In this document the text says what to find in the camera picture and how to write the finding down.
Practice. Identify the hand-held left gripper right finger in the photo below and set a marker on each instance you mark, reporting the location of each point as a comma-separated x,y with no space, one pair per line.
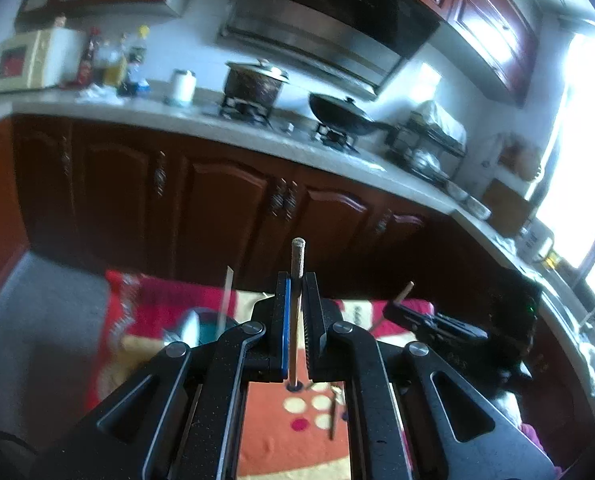
308,330

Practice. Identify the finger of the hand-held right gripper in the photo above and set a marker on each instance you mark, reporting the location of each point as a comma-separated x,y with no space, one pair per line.
405,316

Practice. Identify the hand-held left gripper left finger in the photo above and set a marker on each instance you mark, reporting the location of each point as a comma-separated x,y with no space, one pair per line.
287,330

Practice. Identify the cream chopstick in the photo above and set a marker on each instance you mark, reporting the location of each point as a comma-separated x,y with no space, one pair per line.
226,300
406,290
296,260
334,415

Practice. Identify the glass bowl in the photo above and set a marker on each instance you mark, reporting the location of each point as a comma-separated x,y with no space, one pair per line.
190,327

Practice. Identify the person's right forearm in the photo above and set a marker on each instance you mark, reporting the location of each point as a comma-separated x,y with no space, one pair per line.
530,435

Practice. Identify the white carton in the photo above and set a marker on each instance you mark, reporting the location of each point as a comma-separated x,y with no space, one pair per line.
537,242

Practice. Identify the brown cutting board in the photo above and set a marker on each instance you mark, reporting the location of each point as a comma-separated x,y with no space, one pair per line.
507,210

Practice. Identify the dark wooden lower cabinets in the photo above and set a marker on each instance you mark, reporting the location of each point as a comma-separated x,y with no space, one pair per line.
222,210

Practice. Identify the printed checked blanket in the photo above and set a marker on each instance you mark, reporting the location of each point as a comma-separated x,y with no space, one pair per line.
142,300

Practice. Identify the black dish rack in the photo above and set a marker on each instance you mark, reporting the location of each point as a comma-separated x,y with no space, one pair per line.
427,160

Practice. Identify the white plastic bag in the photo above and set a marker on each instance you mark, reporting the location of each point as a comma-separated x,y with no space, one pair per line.
442,122

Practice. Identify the gas stove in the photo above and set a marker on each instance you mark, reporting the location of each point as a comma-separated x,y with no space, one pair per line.
277,122

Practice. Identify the black wok with lid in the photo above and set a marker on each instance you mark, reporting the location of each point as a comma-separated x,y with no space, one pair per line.
340,112

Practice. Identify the bright window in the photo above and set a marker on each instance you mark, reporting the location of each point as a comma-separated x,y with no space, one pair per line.
592,160

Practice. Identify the brown cooking pot with lid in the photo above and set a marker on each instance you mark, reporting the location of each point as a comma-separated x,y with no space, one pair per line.
255,87

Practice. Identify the grey kitchen countertop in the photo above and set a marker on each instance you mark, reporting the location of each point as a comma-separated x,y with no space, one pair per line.
142,110

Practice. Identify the white jar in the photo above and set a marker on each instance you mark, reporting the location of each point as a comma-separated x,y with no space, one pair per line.
183,87

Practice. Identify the white rag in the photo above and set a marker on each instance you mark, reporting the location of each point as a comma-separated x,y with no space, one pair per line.
100,94

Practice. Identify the steel range hood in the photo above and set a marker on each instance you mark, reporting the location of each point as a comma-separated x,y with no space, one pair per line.
317,25

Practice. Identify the yellow-capped bottle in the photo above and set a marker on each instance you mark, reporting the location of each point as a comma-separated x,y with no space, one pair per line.
138,60

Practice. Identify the red wooden upper cabinets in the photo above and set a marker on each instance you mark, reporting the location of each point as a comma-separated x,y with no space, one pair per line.
477,15

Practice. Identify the yellow oil bottle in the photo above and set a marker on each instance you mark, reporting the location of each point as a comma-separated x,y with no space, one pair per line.
113,65

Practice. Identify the dark sauce bottle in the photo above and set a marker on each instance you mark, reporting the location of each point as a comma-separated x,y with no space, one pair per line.
88,60

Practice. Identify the cream microwave oven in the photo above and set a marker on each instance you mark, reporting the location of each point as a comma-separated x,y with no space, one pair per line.
27,60

